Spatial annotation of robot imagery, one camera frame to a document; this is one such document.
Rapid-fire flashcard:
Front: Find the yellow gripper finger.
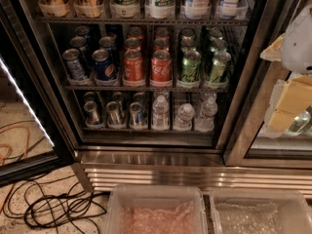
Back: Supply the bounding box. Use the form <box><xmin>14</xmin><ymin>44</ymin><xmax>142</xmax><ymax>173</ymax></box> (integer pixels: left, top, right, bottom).
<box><xmin>267</xmin><ymin>75</ymin><xmax>312</xmax><ymax>133</ymax></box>
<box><xmin>260</xmin><ymin>34</ymin><xmax>284</xmax><ymax>61</ymax></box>

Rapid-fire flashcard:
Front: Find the red coke can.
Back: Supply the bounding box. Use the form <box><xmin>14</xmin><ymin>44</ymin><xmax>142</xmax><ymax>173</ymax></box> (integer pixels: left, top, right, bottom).
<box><xmin>151</xmin><ymin>50</ymin><xmax>172</xmax><ymax>82</ymax></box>

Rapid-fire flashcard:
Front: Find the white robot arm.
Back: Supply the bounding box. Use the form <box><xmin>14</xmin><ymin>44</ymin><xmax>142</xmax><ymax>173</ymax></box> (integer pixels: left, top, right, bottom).
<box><xmin>260</xmin><ymin>4</ymin><xmax>312</xmax><ymax>135</ymax></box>

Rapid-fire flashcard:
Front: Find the green can front right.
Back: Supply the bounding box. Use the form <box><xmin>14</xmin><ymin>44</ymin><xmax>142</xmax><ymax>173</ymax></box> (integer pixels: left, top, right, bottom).
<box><xmin>208</xmin><ymin>51</ymin><xmax>231</xmax><ymax>83</ymax></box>

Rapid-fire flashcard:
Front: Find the green can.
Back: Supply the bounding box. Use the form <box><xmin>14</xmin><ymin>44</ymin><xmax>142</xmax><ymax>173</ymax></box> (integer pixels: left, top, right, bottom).
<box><xmin>179</xmin><ymin>51</ymin><xmax>201</xmax><ymax>83</ymax></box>
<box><xmin>208</xmin><ymin>51</ymin><xmax>231</xmax><ymax>83</ymax></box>

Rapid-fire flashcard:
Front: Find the green can front left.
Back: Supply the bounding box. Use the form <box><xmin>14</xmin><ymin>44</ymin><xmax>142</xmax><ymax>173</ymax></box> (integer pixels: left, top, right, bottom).
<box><xmin>179</xmin><ymin>51</ymin><xmax>201</xmax><ymax>83</ymax></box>

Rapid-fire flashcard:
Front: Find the clear water bottle middle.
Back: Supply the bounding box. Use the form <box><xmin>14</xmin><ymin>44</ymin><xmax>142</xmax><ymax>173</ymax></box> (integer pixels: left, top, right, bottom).
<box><xmin>174</xmin><ymin>103</ymin><xmax>195</xmax><ymax>132</ymax></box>

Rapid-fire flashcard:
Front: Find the clear water bottle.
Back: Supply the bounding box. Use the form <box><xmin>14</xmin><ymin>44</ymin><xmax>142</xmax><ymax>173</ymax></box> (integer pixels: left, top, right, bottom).
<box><xmin>174</xmin><ymin>103</ymin><xmax>195</xmax><ymax>132</ymax></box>
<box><xmin>195</xmin><ymin>97</ymin><xmax>218</xmax><ymax>133</ymax></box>
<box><xmin>152</xmin><ymin>96</ymin><xmax>170</xmax><ymax>131</ymax></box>

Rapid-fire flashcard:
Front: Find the red can second row right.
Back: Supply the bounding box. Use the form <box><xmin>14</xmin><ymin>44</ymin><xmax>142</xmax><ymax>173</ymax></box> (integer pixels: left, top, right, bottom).
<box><xmin>153</xmin><ymin>38</ymin><xmax>170</xmax><ymax>52</ymax></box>

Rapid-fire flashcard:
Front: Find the red can second row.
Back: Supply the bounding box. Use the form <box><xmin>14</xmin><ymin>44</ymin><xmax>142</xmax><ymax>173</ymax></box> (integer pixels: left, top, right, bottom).
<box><xmin>124</xmin><ymin>38</ymin><xmax>141</xmax><ymax>51</ymax></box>
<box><xmin>153</xmin><ymin>38</ymin><xmax>170</xmax><ymax>52</ymax></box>

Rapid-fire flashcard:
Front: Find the orange soda can front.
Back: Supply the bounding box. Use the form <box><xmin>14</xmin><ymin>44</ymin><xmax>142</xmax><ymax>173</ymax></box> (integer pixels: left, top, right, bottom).
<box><xmin>124</xmin><ymin>51</ymin><xmax>143</xmax><ymax>82</ymax></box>

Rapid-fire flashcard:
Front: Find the red can second row left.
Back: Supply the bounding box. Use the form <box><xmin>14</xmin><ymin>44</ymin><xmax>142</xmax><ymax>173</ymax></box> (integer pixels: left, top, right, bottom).
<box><xmin>124</xmin><ymin>38</ymin><xmax>141</xmax><ymax>51</ymax></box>

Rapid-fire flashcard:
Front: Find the energy can bottom right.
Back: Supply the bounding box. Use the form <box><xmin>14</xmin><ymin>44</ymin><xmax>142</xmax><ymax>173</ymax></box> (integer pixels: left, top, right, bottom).
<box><xmin>130</xmin><ymin>102</ymin><xmax>147</xmax><ymax>130</ymax></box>

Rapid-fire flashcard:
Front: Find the blue pepsi can front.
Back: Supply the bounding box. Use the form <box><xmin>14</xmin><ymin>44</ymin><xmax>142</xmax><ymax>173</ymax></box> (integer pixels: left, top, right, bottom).
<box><xmin>92</xmin><ymin>49</ymin><xmax>116</xmax><ymax>81</ymax></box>

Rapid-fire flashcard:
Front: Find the energy can bottom middle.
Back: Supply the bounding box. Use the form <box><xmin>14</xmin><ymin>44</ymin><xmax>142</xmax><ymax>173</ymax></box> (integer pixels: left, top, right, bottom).
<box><xmin>106</xmin><ymin>101</ymin><xmax>125</xmax><ymax>129</ymax></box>

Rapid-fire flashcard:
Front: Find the dark blue can front left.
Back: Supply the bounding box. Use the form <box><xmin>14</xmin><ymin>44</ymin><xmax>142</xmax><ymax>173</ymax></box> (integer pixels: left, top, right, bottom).
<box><xmin>62</xmin><ymin>48</ymin><xmax>88</xmax><ymax>80</ymax></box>

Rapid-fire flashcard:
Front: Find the open fridge door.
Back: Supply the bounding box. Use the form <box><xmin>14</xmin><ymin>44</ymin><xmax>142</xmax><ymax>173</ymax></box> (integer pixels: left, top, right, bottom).
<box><xmin>0</xmin><ymin>8</ymin><xmax>71</xmax><ymax>187</ymax></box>

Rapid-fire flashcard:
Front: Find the clear water bottle right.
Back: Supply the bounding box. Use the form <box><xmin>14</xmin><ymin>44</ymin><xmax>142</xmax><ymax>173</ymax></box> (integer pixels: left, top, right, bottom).
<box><xmin>195</xmin><ymin>97</ymin><xmax>218</xmax><ymax>133</ymax></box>

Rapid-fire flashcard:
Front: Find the right clear plastic bin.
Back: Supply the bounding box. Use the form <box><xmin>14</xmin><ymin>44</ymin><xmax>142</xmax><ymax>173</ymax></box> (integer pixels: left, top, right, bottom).
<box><xmin>210</xmin><ymin>188</ymin><xmax>312</xmax><ymax>234</ymax></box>

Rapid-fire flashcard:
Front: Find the clear plastic bin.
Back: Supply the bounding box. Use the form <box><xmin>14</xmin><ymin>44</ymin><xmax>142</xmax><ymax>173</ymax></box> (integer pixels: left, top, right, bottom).
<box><xmin>105</xmin><ymin>184</ymin><xmax>209</xmax><ymax>234</ymax></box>
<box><xmin>210</xmin><ymin>188</ymin><xmax>312</xmax><ymax>234</ymax></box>

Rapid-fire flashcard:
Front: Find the clear water bottle left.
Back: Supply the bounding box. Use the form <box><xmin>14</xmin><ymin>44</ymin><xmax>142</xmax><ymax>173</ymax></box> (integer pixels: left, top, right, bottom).
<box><xmin>152</xmin><ymin>96</ymin><xmax>170</xmax><ymax>131</ymax></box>

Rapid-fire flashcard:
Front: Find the left clear plastic bin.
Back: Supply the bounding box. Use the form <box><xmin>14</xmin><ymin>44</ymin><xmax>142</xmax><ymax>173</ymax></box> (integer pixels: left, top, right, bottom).
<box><xmin>105</xmin><ymin>184</ymin><xmax>209</xmax><ymax>234</ymax></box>

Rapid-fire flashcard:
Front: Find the orange cable on floor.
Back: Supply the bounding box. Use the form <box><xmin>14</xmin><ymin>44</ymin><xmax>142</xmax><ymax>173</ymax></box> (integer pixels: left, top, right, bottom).
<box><xmin>0</xmin><ymin>124</ymin><xmax>31</xmax><ymax>213</ymax></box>

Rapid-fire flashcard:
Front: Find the black cable on floor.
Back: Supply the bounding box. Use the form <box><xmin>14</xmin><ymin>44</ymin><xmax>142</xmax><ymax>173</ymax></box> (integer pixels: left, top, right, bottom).
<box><xmin>2</xmin><ymin>171</ymin><xmax>110</xmax><ymax>234</ymax></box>

